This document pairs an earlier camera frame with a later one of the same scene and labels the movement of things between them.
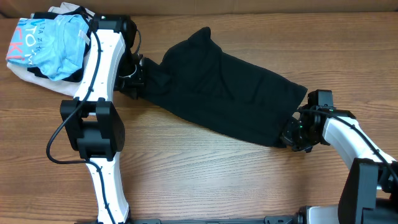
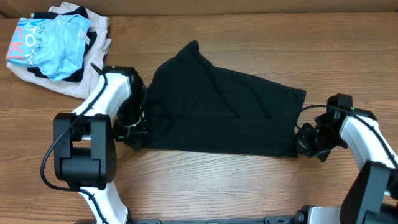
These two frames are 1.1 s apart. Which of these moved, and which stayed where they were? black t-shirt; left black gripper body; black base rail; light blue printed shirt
Moved: black t-shirt; left black gripper body
Stayed: black base rail; light blue printed shirt
